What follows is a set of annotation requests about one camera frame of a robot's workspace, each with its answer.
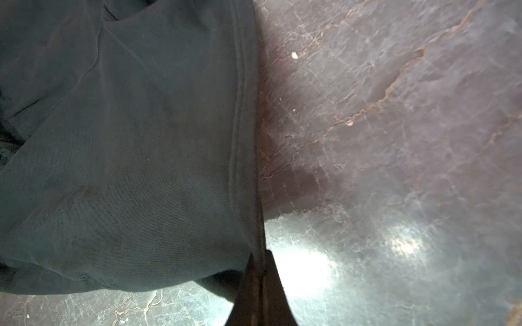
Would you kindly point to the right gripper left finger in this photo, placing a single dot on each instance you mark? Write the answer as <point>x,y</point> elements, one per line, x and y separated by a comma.
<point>246,310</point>

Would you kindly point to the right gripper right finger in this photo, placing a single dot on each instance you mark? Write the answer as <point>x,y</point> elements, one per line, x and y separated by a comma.
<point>275,309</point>

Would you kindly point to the black shorts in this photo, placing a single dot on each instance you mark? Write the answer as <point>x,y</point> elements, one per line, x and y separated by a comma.
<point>128,156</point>

